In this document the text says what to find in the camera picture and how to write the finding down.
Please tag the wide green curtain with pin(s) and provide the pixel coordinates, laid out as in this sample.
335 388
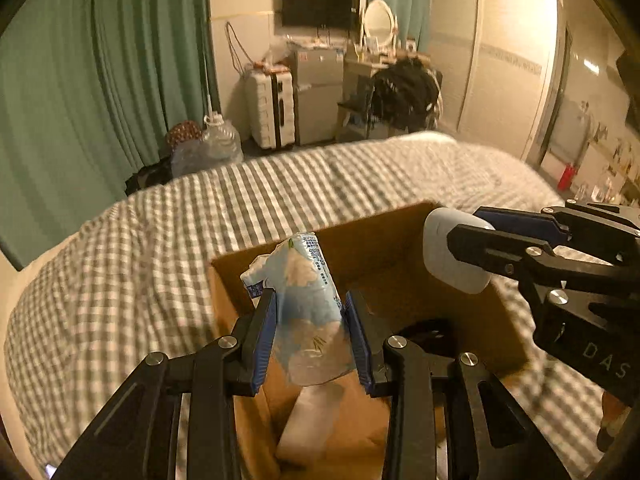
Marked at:
100 85

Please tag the white ribbed suitcase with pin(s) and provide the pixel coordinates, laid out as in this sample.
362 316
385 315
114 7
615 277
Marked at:
267 107

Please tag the dark floor bag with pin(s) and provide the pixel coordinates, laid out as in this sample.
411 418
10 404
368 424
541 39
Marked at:
147 177

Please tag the white rounded case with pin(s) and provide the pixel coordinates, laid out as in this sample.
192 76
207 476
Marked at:
439 225

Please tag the black wall television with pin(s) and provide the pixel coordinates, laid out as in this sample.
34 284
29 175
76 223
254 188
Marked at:
320 6

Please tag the silver small fridge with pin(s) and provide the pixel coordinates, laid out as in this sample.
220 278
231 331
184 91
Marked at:
317 95

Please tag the blue tissue packet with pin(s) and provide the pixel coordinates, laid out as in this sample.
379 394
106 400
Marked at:
305 290

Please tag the brown patterned bag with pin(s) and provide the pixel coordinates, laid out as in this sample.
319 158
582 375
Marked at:
184 134

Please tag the narrow green curtain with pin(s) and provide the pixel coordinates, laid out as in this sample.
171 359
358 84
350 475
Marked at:
400 5

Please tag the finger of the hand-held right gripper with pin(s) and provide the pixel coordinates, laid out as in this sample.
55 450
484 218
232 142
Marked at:
500 252
520 221

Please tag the white oval vanity mirror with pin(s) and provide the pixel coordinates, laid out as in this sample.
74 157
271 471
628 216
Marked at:
378 17

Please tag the red bottle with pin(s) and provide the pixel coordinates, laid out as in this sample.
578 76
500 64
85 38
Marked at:
566 177

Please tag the grey checked blanket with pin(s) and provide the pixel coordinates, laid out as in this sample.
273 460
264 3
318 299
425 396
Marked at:
150 260

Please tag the cardboard box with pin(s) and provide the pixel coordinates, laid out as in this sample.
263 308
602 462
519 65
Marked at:
380 255

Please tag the white dressing table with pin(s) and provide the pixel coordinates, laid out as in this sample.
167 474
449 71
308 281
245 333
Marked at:
355 67

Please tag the white sliding wardrobe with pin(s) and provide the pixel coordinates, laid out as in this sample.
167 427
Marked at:
490 60

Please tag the pile of black clothes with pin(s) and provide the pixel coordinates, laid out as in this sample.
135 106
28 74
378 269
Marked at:
405 92

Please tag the clear water jug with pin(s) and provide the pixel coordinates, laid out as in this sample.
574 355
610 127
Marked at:
221 142

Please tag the person's right hand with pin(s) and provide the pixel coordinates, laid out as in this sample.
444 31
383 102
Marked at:
614 415

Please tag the white tissue pack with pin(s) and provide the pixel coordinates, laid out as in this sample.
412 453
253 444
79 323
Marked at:
310 425

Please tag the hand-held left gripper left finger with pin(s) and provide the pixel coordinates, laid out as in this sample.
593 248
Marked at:
264 340

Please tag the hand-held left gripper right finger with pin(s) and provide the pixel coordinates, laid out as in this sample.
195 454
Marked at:
356 340

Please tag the black object in box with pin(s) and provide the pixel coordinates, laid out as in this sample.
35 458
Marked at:
425 330

